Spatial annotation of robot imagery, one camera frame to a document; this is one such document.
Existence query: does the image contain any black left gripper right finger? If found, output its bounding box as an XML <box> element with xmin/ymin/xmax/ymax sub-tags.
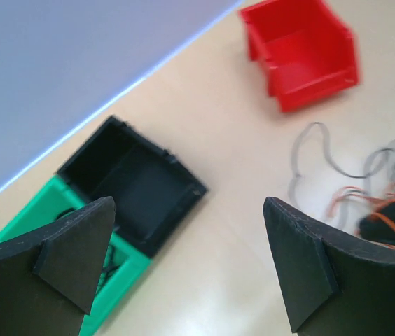
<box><xmin>263</xmin><ymin>197</ymin><xmax>395</xmax><ymax>335</ymax></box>

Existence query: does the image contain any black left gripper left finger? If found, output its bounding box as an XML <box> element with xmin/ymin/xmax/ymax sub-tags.
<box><xmin>0</xmin><ymin>197</ymin><xmax>116</xmax><ymax>335</ymax></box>

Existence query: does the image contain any black ribbon cable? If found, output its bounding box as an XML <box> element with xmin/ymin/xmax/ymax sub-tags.
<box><xmin>57</xmin><ymin>208</ymin><xmax>121</xmax><ymax>291</ymax></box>

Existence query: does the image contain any black plastic bin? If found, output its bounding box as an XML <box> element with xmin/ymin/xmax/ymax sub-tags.
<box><xmin>57</xmin><ymin>116</ymin><xmax>207</xmax><ymax>258</ymax></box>

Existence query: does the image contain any red plastic bin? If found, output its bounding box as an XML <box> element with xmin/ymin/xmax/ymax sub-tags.
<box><xmin>240</xmin><ymin>0</ymin><xmax>359</xmax><ymax>113</ymax></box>

